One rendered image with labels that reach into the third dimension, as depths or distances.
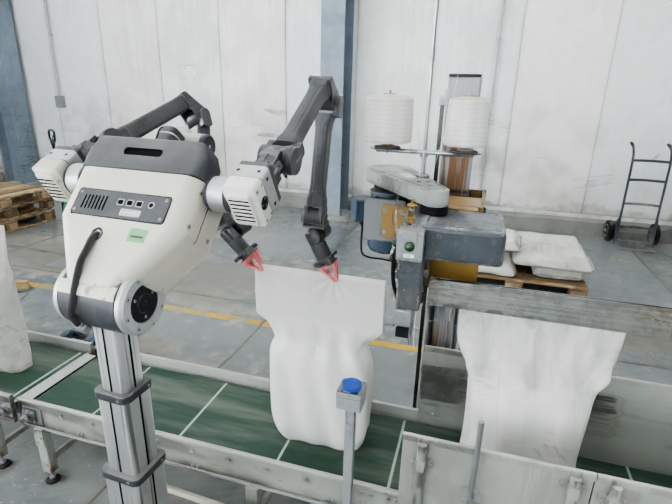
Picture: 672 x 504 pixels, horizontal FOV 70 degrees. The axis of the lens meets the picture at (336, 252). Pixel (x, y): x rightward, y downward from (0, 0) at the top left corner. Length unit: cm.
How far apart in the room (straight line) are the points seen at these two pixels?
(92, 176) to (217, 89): 617
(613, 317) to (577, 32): 520
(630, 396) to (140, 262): 172
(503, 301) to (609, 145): 519
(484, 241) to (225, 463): 127
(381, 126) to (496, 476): 113
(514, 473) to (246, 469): 97
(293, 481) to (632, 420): 126
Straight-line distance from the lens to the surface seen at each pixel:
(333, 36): 636
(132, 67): 830
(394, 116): 163
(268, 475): 197
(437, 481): 163
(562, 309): 165
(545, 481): 160
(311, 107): 146
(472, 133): 161
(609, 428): 216
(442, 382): 204
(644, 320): 171
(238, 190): 114
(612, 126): 668
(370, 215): 182
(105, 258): 125
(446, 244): 140
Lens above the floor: 170
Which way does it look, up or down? 19 degrees down
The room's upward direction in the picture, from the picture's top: 1 degrees clockwise
